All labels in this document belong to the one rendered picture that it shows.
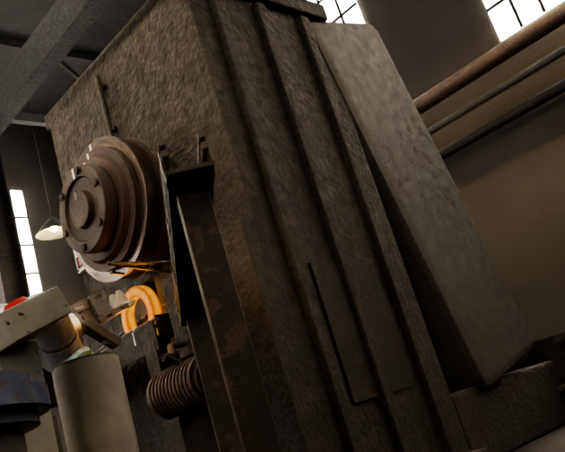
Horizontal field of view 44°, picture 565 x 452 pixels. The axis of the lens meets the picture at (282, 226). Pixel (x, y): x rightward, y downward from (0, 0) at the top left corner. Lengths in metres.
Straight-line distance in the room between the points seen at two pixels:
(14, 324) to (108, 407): 0.25
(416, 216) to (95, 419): 1.60
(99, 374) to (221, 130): 1.01
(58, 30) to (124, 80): 5.87
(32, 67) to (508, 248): 5.85
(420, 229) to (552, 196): 5.45
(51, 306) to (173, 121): 1.22
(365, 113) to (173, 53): 0.75
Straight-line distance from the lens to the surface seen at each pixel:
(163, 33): 2.38
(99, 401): 1.28
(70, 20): 8.19
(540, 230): 8.00
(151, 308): 2.15
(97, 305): 1.97
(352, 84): 2.66
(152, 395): 1.86
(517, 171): 8.13
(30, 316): 1.15
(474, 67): 7.67
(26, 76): 8.99
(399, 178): 2.59
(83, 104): 2.77
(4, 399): 0.71
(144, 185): 2.13
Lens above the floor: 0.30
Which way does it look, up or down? 16 degrees up
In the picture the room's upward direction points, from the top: 17 degrees counter-clockwise
